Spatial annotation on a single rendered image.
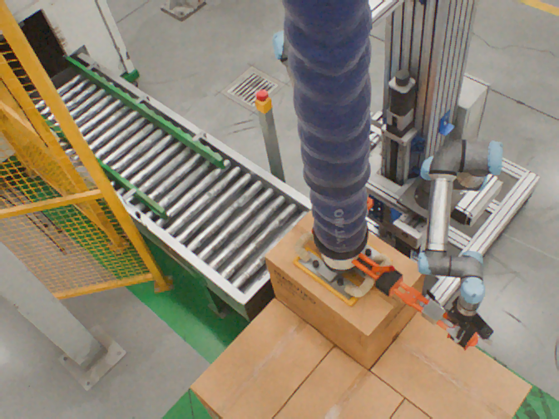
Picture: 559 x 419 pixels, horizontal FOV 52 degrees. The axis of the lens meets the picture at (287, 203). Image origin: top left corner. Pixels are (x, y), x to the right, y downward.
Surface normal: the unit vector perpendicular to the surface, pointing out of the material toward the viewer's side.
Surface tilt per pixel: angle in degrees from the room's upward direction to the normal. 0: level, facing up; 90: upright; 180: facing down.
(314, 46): 77
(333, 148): 72
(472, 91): 0
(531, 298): 0
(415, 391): 0
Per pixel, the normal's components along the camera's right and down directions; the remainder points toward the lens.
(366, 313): -0.11, -0.58
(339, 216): 0.09, 0.67
